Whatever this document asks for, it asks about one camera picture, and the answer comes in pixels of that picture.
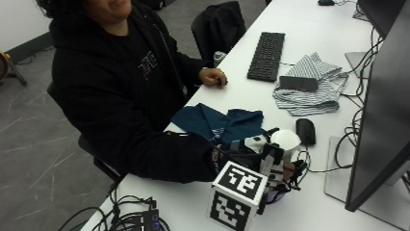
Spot dark blue cloth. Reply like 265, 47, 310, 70
170, 102, 266, 145

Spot black hub box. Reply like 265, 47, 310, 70
126, 208, 162, 231

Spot grey monitor stand base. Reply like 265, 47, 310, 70
325, 136, 410, 231
343, 51, 374, 80

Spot black cable bundle behind monitor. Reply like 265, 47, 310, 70
333, 27, 386, 169

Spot wooden stool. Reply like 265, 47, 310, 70
0, 50, 28, 87

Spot black glove cable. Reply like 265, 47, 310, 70
295, 148, 354, 174

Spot person in black hoodie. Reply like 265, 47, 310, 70
34, 0, 229, 185

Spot black keyboard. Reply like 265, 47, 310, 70
246, 31, 287, 83

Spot black flat wallet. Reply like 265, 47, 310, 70
278, 75, 319, 93

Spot grey striped cloth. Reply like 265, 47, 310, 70
273, 52, 350, 117

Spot white cube with black markers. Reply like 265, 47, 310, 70
206, 160, 269, 231

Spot black cables at hub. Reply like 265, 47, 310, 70
56, 189, 171, 231

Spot black computer mouse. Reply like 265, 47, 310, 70
294, 117, 318, 146

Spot large black monitor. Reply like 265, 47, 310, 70
343, 6, 410, 213

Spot chair with black jacket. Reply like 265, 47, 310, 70
189, 0, 247, 68

